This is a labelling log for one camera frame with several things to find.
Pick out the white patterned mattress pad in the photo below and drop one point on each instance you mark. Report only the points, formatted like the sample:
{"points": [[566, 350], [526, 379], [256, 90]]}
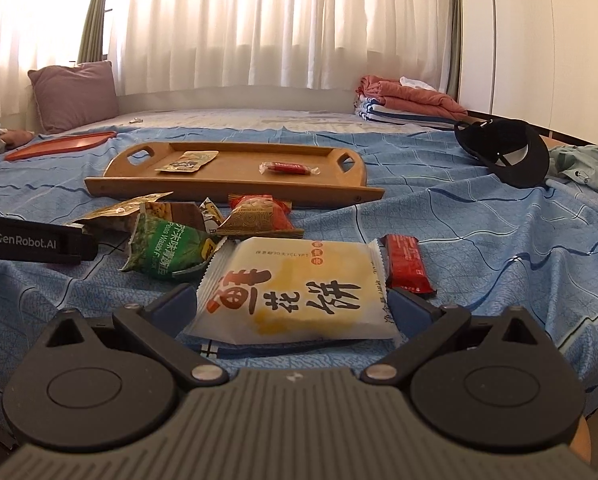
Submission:
{"points": [[279, 119]]}

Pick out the blue grid bedsheet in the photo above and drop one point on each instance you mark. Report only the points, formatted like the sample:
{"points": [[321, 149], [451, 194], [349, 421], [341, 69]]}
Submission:
{"points": [[489, 250]]}

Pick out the green pea snack packet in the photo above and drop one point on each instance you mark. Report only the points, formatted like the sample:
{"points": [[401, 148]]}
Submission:
{"points": [[164, 247]]}

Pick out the folded clothes pile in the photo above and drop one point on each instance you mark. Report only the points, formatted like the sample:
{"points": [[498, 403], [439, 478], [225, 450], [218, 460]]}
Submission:
{"points": [[419, 97]]}

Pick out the mauve pillow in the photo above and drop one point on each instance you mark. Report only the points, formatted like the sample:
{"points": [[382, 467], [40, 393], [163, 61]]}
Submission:
{"points": [[74, 95]]}

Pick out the white wardrobe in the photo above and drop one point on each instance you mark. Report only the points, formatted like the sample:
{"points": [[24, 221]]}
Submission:
{"points": [[544, 35]]}

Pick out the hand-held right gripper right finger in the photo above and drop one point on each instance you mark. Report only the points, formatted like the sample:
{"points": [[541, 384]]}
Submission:
{"points": [[404, 306]]}

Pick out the dark red snack bar packet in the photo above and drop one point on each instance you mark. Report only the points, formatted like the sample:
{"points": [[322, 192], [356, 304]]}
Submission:
{"points": [[409, 260]]}

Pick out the brown almond snack packet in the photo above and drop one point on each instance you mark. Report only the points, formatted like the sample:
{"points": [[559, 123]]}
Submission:
{"points": [[176, 212]]}

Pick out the small white cloth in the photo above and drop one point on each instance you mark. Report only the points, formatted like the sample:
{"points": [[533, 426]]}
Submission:
{"points": [[414, 81]]}

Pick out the red orange nut packet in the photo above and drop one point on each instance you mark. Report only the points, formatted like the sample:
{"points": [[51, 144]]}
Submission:
{"points": [[261, 215]]}

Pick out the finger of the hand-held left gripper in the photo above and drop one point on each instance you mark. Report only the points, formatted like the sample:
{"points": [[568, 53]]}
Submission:
{"points": [[81, 246]]}

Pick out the white sheer curtain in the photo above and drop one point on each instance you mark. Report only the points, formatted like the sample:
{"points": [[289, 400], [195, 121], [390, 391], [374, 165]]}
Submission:
{"points": [[269, 20], [29, 15]]}

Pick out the grey green curtain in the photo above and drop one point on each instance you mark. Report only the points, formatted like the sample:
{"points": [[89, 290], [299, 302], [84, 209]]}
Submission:
{"points": [[455, 30], [93, 20]]}

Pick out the pale teal garment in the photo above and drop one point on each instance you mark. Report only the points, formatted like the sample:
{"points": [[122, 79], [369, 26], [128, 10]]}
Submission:
{"points": [[586, 170]]}

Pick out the blue white striped folded towel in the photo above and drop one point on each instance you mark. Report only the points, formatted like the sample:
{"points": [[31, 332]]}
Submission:
{"points": [[389, 112]]}

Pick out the brown soft object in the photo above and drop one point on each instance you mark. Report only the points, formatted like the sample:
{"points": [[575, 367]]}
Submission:
{"points": [[16, 137]]}

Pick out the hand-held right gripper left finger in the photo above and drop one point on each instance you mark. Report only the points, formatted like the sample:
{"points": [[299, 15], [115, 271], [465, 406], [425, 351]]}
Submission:
{"points": [[183, 301]]}

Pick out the beige green snack packet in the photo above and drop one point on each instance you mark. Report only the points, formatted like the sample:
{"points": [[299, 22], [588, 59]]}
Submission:
{"points": [[186, 161]]}

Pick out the gold white candy packet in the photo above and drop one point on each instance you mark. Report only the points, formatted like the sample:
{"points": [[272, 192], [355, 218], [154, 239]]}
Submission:
{"points": [[119, 212]]}

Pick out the small yellow snack packet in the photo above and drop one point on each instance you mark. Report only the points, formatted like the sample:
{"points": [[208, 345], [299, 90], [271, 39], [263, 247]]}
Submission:
{"points": [[212, 212]]}

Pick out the red plastic tray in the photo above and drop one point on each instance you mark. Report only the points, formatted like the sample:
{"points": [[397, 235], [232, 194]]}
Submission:
{"points": [[59, 145]]}

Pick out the black bag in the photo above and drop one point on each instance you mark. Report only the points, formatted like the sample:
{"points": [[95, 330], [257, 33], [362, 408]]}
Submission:
{"points": [[521, 160]]}

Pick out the small red candy packet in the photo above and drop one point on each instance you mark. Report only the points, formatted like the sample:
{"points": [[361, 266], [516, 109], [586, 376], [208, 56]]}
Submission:
{"points": [[286, 167]]}

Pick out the yellow white pastry packet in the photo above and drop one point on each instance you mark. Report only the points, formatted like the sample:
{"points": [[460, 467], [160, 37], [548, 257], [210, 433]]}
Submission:
{"points": [[289, 290]]}

